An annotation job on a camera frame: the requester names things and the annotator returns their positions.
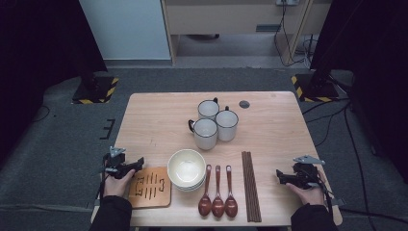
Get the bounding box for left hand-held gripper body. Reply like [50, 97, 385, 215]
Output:
[103, 146, 132, 179]

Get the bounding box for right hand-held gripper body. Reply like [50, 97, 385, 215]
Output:
[293, 155, 325, 191]

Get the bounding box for engraved wooden coaster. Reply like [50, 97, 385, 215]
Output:
[128, 167, 172, 210]

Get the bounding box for row of brown chopsticks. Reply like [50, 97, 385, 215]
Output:
[241, 150, 263, 223]

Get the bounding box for reddish brown wooden spoon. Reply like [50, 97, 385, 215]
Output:
[211, 165, 226, 219]
[223, 165, 239, 218]
[197, 164, 213, 218]

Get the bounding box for person's left hand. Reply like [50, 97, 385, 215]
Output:
[102, 169, 137, 197]

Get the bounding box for person's right hand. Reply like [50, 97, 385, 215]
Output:
[286, 171, 326, 206]

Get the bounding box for white enamel mug black rim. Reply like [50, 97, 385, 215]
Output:
[188, 117, 219, 151]
[196, 97, 220, 121]
[215, 106, 240, 142]

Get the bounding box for black yellow striped stand base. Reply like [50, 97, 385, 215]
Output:
[291, 72, 341, 104]
[71, 76, 119, 105]

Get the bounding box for black curtain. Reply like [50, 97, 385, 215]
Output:
[0, 0, 109, 162]
[309, 0, 408, 184]

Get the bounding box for white panel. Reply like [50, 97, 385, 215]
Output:
[78, 0, 172, 62]

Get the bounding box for dark round chair base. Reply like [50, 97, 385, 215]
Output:
[186, 33, 220, 41]

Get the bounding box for grey vent slot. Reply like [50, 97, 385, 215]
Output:
[255, 23, 282, 33]

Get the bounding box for light wooden desk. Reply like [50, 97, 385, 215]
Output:
[160, 0, 333, 66]

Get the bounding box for left hand-held gripper black cable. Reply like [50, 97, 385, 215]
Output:
[95, 153, 112, 201]

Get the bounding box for hand-held gripper black cable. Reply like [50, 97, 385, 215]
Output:
[316, 169, 335, 215]
[95, 153, 112, 201]

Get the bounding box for right hand-held gripper black cable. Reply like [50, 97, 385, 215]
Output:
[316, 169, 335, 215]

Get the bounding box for long black floor cable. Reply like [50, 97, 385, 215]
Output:
[343, 102, 378, 231]

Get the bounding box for black floor cables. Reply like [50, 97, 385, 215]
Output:
[301, 97, 352, 148]

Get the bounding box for thick black floor cable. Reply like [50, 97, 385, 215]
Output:
[338, 207, 408, 225]

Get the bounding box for thin black floor cable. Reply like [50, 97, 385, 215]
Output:
[32, 105, 51, 123]

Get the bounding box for black cable bundle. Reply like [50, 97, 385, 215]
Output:
[301, 33, 319, 70]

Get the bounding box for black hanging cable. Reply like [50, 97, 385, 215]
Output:
[273, 3, 306, 67]

